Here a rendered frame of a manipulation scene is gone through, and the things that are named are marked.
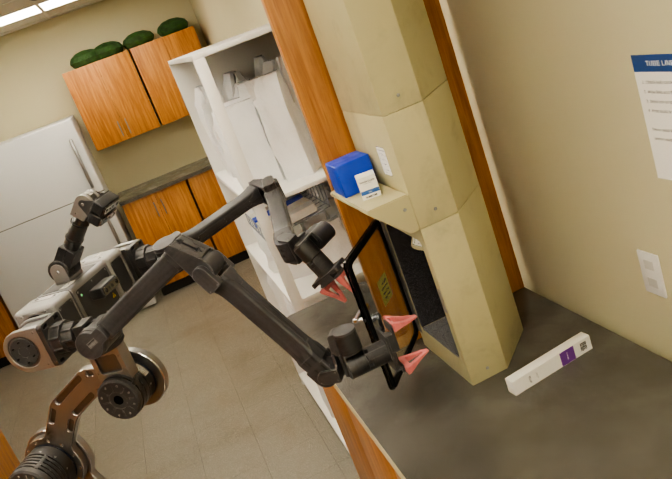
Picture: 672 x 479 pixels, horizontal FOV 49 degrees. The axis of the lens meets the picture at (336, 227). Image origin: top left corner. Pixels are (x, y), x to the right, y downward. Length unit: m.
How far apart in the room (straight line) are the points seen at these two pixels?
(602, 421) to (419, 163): 0.73
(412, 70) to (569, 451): 0.94
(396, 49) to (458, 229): 0.48
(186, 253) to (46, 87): 5.59
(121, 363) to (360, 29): 1.22
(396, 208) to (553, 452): 0.66
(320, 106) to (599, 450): 1.14
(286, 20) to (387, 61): 0.42
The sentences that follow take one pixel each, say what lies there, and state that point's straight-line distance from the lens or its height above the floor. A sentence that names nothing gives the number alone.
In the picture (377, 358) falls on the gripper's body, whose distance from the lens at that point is 1.76.
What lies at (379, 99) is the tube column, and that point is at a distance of 1.76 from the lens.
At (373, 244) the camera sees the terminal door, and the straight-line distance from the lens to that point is 2.05.
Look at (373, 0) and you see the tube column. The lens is 1.76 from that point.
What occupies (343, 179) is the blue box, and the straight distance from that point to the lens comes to 1.94.
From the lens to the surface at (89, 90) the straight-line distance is 6.87.
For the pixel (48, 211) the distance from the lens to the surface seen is 6.64.
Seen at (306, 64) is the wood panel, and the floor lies 1.86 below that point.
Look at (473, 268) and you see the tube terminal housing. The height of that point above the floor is 1.25.
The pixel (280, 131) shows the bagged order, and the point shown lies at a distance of 3.01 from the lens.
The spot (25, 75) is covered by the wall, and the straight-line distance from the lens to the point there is 7.24.
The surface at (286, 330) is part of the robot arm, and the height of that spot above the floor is 1.34.
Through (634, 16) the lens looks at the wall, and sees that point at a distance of 1.61.
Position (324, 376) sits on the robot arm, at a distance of 1.77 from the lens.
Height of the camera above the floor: 2.02
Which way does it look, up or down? 17 degrees down
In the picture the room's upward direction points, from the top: 21 degrees counter-clockwise
